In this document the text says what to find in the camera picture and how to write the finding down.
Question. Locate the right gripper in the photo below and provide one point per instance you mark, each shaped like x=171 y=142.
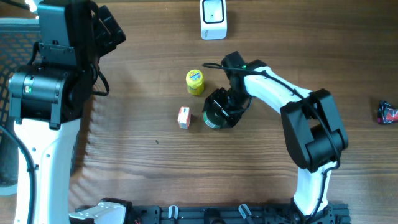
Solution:
x=232 y=115

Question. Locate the yellow cylindrical bottle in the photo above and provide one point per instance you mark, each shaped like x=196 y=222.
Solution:
x=195 y=82

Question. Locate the red white small carton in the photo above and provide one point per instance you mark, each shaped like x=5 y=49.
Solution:
x=184 y=117

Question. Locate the black red snack packet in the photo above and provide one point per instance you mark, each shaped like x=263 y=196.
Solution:
x=386 y=113

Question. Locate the silver tin can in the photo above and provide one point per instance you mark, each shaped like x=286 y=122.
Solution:
x=215 y=119

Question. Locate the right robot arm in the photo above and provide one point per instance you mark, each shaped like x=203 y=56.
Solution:
x=314 y=134

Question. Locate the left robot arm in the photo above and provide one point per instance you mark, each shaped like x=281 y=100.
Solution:
x=47 y=100

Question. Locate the white barcode scanner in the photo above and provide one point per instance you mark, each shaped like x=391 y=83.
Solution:
x=213 y=17

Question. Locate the grey plastic mesh basket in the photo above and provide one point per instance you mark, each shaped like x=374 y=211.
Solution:
x=17 y=38

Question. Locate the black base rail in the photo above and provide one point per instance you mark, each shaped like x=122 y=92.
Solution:
x=217 y=214

